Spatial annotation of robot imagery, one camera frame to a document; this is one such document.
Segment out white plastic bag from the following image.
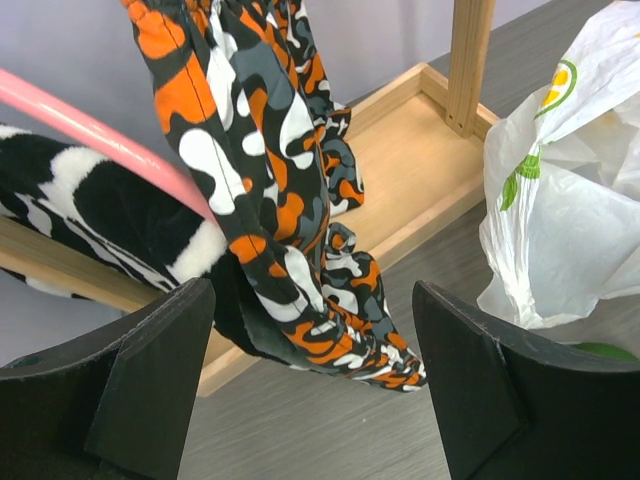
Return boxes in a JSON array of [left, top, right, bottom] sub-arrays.
[[477, 1, 639, 330]]

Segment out light green fake apple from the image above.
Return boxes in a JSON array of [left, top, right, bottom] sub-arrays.
[[572, 342, 639, 362]]

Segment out black white zebra cloth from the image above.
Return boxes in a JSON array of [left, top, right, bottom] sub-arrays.
[[1, 125, 312, 371]]

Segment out pink clothes hanger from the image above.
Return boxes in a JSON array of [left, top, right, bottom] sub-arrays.
[[1, 69, 215, 222]]

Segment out orange grey camouflage cloth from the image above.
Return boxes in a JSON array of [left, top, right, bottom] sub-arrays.
[[125, 1, 427, 393]]

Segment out wooden clothes rack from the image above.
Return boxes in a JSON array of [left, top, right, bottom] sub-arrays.
[[0, 0, 501, 399]]

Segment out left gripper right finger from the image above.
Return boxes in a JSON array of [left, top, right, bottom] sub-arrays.
[[412, 281, 639, 479]]

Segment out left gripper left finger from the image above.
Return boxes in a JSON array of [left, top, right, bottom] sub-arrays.
[[1, 279, 216, 479]]

